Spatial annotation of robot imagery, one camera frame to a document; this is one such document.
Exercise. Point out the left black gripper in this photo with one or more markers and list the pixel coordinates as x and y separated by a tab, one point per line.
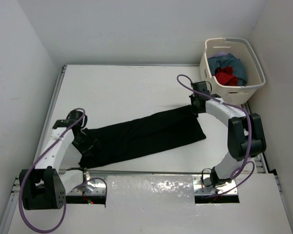
91	141

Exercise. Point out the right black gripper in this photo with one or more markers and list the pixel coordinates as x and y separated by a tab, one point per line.
194	110

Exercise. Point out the black t shirt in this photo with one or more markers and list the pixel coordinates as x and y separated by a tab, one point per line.
129	140

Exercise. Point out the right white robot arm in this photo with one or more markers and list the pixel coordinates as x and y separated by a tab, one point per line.
245	138

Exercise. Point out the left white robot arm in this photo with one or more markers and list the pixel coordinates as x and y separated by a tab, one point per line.
42	188

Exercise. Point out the red shirt in basket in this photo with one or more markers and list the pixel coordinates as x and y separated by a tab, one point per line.
225	76

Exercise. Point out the cream laundry basket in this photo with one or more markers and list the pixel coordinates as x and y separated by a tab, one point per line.
241	49

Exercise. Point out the blue shirt in basket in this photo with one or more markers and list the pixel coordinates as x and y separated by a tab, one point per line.
229	60

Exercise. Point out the lilac cloth in basket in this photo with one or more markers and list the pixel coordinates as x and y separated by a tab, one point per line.
220	54

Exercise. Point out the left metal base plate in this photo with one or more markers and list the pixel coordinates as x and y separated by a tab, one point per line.
93	187

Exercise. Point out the metal base plate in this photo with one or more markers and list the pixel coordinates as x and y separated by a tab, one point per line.
93	187
202	186

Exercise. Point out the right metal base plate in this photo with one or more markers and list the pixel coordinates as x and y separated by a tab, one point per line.
202	186

